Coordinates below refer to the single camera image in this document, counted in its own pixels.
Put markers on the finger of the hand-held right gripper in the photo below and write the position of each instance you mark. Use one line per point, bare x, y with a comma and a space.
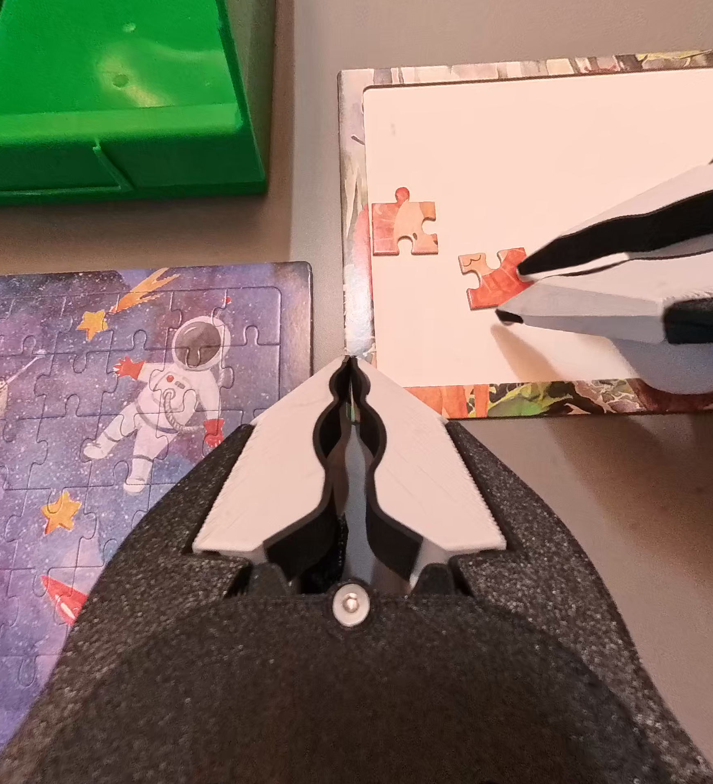
668, 196
595, 306

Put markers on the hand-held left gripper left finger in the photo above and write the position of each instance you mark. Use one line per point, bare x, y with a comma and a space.
264, 490

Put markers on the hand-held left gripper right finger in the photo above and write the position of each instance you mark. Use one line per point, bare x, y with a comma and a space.
436, 490

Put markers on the greenish jigsaw piece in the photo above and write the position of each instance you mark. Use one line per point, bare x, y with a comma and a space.
349, 490

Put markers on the red orange jigsaw piece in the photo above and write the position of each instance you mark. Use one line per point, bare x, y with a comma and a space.
494, 282

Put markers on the animal jigsaw puzzle board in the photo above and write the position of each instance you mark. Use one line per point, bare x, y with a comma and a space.
515, 153

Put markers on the orange tan jigsaw piece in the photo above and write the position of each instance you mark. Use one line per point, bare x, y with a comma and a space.
402, 223

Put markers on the space jigsaw puzzle board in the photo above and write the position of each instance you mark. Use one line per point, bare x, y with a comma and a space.
56, 398

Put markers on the grey desk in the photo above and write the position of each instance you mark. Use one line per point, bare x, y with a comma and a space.
607, 520

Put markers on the green plastic bin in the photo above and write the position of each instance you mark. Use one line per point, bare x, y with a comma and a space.
117, 92

